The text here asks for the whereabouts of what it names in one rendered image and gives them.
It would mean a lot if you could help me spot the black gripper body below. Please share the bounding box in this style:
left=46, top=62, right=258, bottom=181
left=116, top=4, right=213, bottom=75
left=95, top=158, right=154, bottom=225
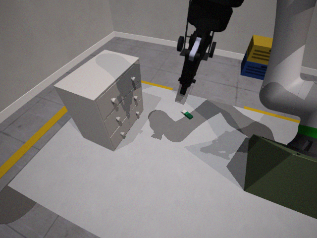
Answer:
left=187, top=0, right=233, bottom=55

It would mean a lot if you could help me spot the small white chest of drawers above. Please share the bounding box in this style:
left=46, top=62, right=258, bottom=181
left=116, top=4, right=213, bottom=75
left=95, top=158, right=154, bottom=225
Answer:
left=54, top=50, right=140, bottom=151

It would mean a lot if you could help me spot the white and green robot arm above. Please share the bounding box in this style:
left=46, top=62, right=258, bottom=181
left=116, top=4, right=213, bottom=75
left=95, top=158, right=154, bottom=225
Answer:
left=197, top=0, right=317, bottom=159

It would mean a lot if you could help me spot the grey drawer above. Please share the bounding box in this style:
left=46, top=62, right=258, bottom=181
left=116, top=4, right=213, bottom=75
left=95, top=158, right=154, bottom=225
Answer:
left=128, top=98, right=143, bottom=127
left=104, top=100, right=127, bottom=136
left=125, top=81, right=142, bottom=113
left=110, top=116, right=130, bottom=149
left=121, top=61, right=140, bottom=96
left=96, top=79, right=123, bottom=120

